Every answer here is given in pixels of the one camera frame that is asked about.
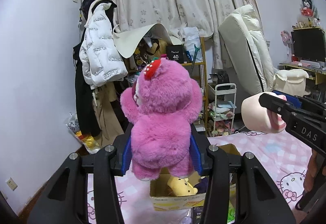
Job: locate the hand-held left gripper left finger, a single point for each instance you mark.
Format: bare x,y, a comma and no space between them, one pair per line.
127,160

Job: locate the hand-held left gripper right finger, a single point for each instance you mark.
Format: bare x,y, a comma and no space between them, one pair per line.
196,157

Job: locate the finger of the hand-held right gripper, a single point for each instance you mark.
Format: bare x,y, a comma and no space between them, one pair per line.
275,105
286,95

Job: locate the beige and pink plush toy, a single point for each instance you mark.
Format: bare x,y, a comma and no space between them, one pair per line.
257,114

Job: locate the pink plush bear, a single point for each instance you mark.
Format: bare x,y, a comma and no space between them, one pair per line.
163,117

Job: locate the person's right hand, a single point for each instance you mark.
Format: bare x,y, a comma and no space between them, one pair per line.
312,171

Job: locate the cream armchair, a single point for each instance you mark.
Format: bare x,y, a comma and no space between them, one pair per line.
290,80

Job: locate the purple plush toy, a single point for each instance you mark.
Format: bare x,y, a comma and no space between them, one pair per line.
202,185

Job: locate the yellow desk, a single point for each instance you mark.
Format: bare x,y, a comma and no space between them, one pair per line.
319,75

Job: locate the yellow plush toy pile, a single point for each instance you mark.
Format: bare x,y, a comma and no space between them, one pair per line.
89,142

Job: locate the pink printed bed sheet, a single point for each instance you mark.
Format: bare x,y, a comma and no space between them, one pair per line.
267,152

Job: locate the white rolling cart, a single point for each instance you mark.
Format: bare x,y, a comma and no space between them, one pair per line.
224,91

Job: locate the black computer monitor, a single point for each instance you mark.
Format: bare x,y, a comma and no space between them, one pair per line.
308,45

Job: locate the beige hanging trousers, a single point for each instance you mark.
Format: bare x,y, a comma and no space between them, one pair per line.
107,109

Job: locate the pink desk fan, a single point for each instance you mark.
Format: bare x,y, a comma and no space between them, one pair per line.
285,38

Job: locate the black packet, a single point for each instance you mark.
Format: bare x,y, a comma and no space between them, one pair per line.
197,215

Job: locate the green packet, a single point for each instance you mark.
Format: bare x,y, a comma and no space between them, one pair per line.
231,210

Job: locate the white patterned bag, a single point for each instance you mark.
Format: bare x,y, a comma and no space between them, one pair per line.
72,123

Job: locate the white folded mattress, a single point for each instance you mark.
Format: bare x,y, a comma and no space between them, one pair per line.
244,43

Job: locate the black hanging coat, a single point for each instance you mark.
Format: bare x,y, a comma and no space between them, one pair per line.
84,101

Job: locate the cluttered wooden shelf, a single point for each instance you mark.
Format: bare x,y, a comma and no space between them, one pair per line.
201,68

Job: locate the black plush doll bouquet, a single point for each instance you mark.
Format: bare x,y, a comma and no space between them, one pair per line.
308,8

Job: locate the black cardboard box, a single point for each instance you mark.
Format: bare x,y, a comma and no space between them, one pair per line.
175,54

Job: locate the white plastic bag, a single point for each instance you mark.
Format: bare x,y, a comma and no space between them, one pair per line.
191,40

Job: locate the black printed tote bag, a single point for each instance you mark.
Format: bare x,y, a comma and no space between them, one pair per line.
147,52

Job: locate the white puffer jacket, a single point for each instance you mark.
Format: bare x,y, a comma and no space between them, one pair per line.
100,45

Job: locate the cream curved mat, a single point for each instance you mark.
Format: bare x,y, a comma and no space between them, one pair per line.
130,40

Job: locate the wall socket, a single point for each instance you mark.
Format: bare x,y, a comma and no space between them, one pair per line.
11,184

